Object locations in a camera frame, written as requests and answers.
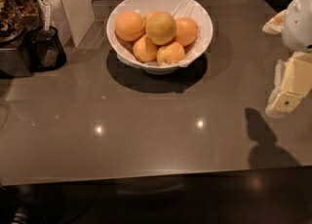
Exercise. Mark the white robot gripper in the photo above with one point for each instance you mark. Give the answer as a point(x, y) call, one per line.
point(298, 23)

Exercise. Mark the white ceramic bowl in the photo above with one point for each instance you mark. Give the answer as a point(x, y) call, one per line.
point(198, 46)

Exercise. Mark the orange at front right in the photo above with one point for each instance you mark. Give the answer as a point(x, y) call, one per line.
point(171, 53)

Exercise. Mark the greenish orange on top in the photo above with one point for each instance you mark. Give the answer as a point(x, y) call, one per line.
point(161, 28)

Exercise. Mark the orange at front left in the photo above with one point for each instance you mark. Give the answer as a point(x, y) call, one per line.
point(144, 49)

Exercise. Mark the white box on table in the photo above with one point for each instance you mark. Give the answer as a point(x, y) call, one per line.
point(73, 19)

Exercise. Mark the black glass jar with tag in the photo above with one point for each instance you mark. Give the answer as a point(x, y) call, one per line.
point(45, 43)

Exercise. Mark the glass container of nuts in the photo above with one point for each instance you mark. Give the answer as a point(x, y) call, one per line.
point(16, 16)

